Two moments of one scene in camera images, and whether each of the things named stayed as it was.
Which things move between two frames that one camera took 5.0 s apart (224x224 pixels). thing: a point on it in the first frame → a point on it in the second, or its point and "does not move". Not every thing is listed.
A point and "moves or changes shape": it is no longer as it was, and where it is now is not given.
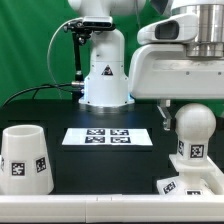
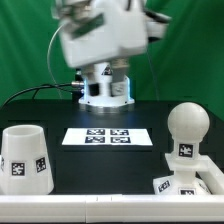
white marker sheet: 107,137 does not move
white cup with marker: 25,167 does not move
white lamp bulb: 195,124 moves or changes shape
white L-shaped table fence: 120,208 does not move
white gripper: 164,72 → 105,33
